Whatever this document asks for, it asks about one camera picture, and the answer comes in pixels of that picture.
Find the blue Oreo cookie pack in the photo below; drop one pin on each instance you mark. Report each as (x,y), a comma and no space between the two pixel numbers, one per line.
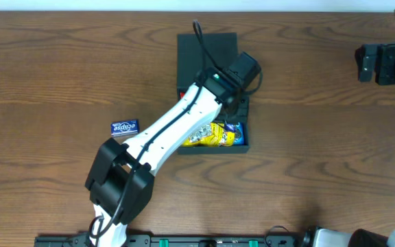
(239,135)

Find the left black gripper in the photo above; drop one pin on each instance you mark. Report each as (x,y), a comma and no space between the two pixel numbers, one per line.
(234,103)

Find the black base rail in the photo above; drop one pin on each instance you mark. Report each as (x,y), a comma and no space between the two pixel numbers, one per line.
(277,236)

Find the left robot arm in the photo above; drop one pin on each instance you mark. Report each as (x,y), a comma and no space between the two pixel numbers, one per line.
(121,178)

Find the yellow Hacks candy bag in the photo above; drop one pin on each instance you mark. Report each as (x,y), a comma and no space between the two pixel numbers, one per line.
(210,135)

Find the blue Eclipse mints box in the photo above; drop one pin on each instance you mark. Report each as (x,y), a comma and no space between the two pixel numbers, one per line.
(124,128)

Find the dark green box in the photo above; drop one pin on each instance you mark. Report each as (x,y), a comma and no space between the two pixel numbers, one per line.
(224,49)

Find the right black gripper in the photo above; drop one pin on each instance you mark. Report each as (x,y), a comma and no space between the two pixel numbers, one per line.
(378,62)

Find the purple Dairy Milk bar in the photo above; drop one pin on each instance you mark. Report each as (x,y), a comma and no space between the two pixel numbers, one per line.
(229,127)

